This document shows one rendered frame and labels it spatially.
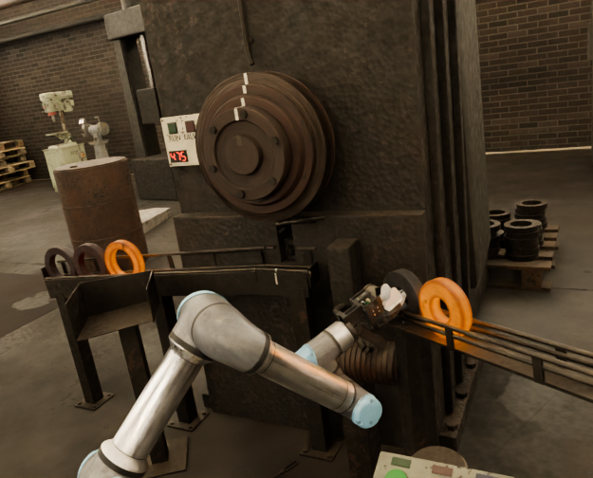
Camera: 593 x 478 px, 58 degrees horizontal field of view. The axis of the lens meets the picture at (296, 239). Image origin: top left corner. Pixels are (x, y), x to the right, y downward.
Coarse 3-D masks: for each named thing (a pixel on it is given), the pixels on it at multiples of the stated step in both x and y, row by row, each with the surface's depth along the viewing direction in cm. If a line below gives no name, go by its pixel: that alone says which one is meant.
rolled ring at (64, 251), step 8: (56, 248) 230; (64, 248) 230; (48, 256) 233; (64, 256) 229; (72, 256) 229; (48, 264) 235; (72, 264) 228; (48, 272) 237; (56, 272) 237; (72, 272) 230
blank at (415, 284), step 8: (392, 272) 147; (400, 272) 144; (408, 272) 144; (384, 280) 151; (392, 280) 148; (400, 280) 144; (408, 280) 141; (416, 280) 142; (400, 288) 150; (408, 288) 142; (416, 288) 140; (408, 296) 143; (416, 296) 140; (408, 304) 144; (416, 304) 141; (416, 312) 142; (416, 320) 143
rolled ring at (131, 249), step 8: (120, 240) 214; (112, 248) 215; (120, 248) 213; (128, 248) 211; (136, 248) 213; (104, 256) 219; (112, 256) 218; (136, 256) 211; (112, 264) 219; (136, 264) 212; (144, 264) 214; (112, 272) 220; (120, 272) 220; (136, 272) 214
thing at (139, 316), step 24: (96, 288) 194; (120, 288) 196; (144, 288) 197; (72, 312) 179; (96, 312) 197; (120, 312) 194; (144, 312) 188; (96, 336) 178; (120, 336) 187; (144, 360) 193; (144, 384) 193; (168, 456) 205
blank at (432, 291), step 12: (432, 288) 133; (444, 288) 129; (456, 288) 128; (420, 300) 139; (432, 300) 135; (444, 300) 130; (456, 300) 127; (468, 300) 128; (432, 312) 136; (456, 312) 128; (468, 312) 127; (432, 324) 137; (456, 324) 129; (468, 324) 128; (444, 336) 134
